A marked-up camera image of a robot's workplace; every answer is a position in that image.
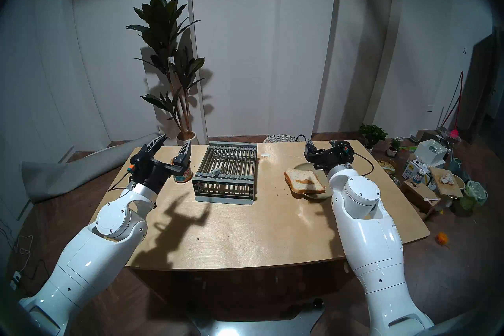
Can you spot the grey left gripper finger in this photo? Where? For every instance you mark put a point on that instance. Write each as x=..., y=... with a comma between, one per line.
x=183, y=156
x=155, y=144

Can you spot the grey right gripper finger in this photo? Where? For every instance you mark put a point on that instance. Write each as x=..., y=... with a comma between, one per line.
x=310, y=150

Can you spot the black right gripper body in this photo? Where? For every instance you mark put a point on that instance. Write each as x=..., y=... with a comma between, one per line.
x=330, y=158

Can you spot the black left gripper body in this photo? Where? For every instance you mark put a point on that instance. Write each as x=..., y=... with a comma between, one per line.
x=151, y=174

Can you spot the pale green ceramic plate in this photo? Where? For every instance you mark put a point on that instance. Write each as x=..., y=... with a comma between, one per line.
x=321, y=174

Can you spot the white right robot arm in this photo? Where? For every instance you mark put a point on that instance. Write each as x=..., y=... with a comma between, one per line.
x=374, y=248

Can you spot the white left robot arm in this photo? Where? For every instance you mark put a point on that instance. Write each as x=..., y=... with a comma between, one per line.
x=94, y=244

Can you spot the open peanut butter jar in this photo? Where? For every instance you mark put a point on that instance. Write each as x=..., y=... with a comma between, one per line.
x=182, y=175

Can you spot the white bread slice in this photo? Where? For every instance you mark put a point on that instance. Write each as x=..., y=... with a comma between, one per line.
x=305, y=181

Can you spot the white wicker basket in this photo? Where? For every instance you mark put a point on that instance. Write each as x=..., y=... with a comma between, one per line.
x=279, y=138

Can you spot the grey metal dish rack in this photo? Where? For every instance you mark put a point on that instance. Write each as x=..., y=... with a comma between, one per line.
x=228, y=170

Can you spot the small bushy potted plant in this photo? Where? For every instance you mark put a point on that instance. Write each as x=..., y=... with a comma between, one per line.
x=372, y=134

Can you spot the tiny potted plant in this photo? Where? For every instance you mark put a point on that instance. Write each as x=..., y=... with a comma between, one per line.
x=392, y=150

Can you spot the white printed carton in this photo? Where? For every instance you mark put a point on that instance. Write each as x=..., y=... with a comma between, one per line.
x=411, y=170

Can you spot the small dark bottle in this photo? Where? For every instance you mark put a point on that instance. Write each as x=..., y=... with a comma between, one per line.
x=419, y=177

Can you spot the rolled grey mat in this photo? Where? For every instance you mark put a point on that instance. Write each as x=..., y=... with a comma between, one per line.
x=59, y=177

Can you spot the brown cardboard box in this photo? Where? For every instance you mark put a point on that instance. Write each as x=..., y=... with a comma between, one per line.
x=417, y=191

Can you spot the white cardboard box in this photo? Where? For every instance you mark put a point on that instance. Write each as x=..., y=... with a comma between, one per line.
x=429, y=152

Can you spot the tall potted leafy plant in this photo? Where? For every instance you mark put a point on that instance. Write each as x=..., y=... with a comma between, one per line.
x=165, y=32

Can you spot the wooden cutting board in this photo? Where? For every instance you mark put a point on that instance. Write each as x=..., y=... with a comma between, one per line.
x=441, y=181

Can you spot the teal cup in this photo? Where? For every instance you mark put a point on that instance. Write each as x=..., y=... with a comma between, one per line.
x=456, y=164

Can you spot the orange fruit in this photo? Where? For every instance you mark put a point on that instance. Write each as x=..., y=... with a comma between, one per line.
x=442, y=238

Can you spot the green plastic bag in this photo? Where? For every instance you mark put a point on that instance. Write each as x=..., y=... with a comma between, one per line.
x=474, y=191

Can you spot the white power strip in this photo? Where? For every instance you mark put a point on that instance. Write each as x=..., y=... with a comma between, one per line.
x=15, y=280

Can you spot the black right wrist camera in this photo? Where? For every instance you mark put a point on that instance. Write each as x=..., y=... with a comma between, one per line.
x=343, y=147

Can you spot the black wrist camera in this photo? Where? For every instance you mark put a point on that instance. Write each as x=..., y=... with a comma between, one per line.
x=343, y=147
x=136, y=164

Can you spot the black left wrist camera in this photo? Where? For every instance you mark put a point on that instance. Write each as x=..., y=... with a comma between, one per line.
x=136, y=164

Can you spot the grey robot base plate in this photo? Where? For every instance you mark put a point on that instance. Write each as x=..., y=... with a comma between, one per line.
x=275, y=323

